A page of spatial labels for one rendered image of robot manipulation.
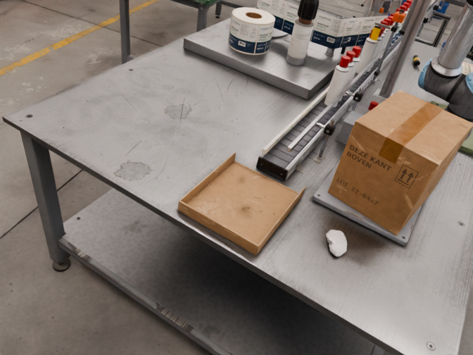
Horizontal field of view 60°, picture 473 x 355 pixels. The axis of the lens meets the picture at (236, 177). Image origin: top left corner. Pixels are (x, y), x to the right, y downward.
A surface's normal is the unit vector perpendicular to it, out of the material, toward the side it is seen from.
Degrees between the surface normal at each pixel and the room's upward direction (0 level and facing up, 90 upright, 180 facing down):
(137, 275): 1
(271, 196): 0
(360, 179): 90
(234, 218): 0
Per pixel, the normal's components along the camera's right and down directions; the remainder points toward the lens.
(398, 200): -0.65, 0.42
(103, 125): 0.15, -0.75
